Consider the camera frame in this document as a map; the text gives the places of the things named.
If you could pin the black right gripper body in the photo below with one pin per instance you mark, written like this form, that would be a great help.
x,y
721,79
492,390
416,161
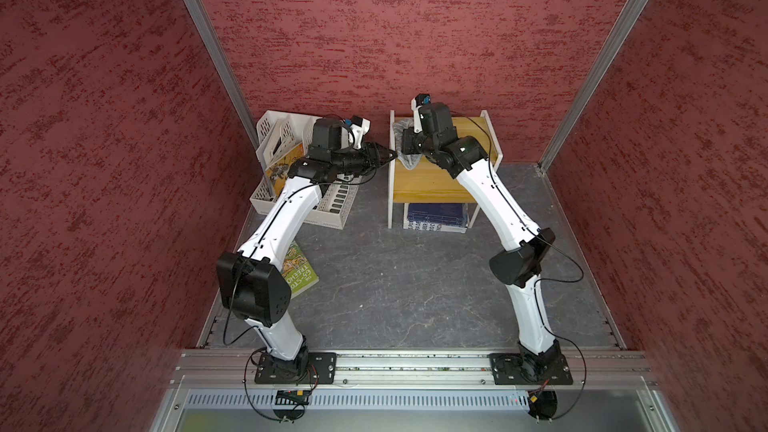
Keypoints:
x,y
418,143

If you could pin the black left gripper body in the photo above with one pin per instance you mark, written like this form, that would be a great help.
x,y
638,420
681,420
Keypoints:
x,y
351,160

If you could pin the grey patterned cloth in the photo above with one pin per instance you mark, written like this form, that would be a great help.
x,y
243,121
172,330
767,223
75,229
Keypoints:
x,y
409,160

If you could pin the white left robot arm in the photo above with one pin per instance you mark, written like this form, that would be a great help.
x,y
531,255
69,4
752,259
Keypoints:
x,y
252,287

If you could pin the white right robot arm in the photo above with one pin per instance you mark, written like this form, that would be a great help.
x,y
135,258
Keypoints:
x,y
524,243

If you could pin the wooden white-framed bookshelf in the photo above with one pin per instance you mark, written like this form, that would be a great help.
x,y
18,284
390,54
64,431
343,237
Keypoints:
x,y
427,183

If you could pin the yellow magazine in organizer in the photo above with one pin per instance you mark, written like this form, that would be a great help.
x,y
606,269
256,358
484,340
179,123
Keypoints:
x,y
277,172

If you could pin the white file organizer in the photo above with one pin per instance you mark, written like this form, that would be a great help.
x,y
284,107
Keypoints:
x,y
278,133

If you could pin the dark blue book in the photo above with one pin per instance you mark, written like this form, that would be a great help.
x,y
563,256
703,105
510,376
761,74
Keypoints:
x,y
449,214

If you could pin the white book with black lettering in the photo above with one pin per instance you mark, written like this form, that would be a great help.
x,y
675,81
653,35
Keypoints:
x,y
432,227

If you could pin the green treehouse book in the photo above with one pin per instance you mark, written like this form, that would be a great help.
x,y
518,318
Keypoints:
x,y
297,271

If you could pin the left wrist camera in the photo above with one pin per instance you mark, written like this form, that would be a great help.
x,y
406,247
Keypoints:
x,y
358,127

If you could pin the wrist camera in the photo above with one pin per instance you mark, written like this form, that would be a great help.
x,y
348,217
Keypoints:
x,y
422,115
358,127

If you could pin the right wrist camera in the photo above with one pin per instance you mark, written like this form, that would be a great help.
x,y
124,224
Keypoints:
x,y
422,115

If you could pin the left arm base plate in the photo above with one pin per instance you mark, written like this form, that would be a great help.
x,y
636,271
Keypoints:
x,y
308,368

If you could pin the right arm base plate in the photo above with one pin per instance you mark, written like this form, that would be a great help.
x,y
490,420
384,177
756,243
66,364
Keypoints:
x,y
529,371

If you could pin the left aluminium corner post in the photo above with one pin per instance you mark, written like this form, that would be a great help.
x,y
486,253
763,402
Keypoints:
x,y
207,33

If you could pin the aluminium corner post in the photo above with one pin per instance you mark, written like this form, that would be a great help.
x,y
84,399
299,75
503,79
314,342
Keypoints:
x,y
207,33
620,31

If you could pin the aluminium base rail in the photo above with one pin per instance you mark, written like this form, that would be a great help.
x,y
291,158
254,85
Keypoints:
x,y
420,369

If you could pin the right aluminium corner post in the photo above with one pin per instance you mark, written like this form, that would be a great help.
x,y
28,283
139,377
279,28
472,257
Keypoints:
x,y
620,31

